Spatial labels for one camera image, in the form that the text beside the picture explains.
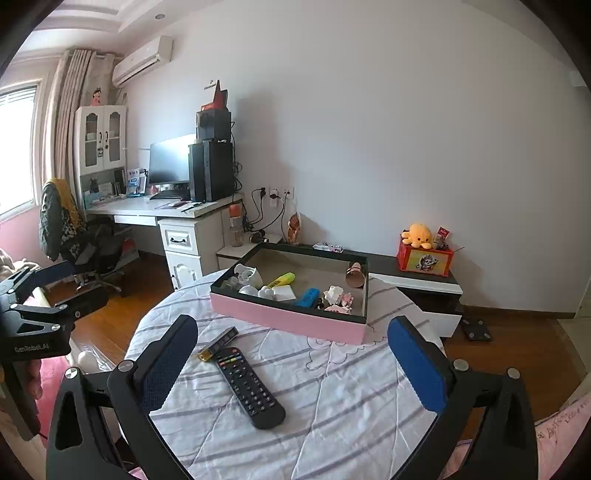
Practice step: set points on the window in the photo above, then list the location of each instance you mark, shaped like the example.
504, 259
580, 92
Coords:
16, 152

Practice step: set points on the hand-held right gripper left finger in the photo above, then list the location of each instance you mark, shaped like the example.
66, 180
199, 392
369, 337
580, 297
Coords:
166, 364

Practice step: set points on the small toys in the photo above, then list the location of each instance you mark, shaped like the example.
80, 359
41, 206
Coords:
442, 237

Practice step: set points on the orange lid bottle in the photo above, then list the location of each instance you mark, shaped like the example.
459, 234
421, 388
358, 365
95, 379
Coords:
236, 228

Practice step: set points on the black keyboard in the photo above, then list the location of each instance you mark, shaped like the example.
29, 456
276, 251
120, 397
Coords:
166, 194

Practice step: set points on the blue plastic case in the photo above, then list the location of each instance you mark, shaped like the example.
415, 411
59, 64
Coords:
307, 297

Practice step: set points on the black office chair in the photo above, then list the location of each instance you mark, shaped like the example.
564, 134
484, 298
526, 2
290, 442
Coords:
92, 249

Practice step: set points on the red folder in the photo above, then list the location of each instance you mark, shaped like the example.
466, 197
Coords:
217, 97

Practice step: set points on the white air conditioner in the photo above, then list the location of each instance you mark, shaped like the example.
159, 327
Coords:
143, 60

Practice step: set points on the red tin box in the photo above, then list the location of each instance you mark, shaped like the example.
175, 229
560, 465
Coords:
425, 263

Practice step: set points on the small white box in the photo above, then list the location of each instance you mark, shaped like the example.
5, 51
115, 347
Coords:
284, 294

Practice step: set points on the low black white cabinet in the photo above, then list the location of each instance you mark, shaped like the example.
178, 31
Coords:
415, 277

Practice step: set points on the yellow octopus plush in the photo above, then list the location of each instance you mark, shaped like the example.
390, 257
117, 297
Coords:
418, 235

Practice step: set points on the cartoon wall sticker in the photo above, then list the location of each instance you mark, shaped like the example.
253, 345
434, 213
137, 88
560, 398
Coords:
96, 97

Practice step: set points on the orange clear plastic bag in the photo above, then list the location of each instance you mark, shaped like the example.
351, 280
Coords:
293, 228

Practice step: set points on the pink storage box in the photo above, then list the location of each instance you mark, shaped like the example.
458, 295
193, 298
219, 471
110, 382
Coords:
286, 318

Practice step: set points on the white pink toy figure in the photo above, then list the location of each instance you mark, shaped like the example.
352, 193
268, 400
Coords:
333, 293

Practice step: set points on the white round plug adapter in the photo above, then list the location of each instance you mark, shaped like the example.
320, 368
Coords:
251, 277

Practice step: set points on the flat printed package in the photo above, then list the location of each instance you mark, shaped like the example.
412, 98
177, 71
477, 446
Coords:
328, 247

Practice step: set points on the white round lid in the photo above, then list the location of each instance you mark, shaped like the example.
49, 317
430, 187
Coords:
248, 290

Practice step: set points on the blue white packet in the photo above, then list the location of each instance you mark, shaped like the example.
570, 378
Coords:
133, 181

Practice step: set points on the black box stack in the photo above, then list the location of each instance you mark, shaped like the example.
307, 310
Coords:
213, 124

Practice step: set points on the black computer monitor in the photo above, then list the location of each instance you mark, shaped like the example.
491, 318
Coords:
168, 159

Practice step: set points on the grey notebook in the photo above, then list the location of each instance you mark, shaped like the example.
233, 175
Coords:
194, 206

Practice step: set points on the black speaker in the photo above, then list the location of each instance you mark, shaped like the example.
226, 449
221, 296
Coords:
196, 170

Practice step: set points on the black bathroom scale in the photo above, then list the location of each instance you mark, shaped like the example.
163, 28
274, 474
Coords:
478, 330

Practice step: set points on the silver gold harmonica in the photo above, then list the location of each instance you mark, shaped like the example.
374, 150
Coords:
221, 341

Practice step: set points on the pink blanket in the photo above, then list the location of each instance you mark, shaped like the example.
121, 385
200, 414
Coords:
563, 438

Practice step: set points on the person's left hand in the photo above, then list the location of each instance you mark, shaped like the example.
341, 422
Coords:
33, 381

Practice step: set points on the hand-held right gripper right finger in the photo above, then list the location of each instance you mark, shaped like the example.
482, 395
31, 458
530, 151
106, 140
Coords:
415, 364

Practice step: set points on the black remote control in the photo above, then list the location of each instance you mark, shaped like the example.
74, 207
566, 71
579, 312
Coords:
249, 390

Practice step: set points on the yellow highlighter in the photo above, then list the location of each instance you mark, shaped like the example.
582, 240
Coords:
281, 279

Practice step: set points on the white wall outlets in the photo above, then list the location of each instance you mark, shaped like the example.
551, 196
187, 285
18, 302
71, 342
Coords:
287, 191

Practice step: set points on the white hutch cabinet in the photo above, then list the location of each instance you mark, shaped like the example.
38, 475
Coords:
99, 138

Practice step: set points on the black computer tower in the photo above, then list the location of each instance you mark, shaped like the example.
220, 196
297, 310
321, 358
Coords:
219, 170

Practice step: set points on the small black hair dryer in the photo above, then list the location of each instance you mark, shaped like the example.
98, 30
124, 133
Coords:
256, 237

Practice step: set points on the white desk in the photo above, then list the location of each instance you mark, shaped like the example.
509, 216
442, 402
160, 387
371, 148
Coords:
184, 249

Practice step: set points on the pink block toy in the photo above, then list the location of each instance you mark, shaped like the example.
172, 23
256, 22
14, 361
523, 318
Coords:
344, 305

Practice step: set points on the beige curtain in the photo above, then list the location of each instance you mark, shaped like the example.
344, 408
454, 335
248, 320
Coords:
69, 115

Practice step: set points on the dark patterned jacket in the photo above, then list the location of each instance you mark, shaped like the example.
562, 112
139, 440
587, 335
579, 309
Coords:
55, 217

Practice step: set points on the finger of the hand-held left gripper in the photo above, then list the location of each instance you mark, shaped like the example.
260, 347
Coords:
85, 302
51, 274

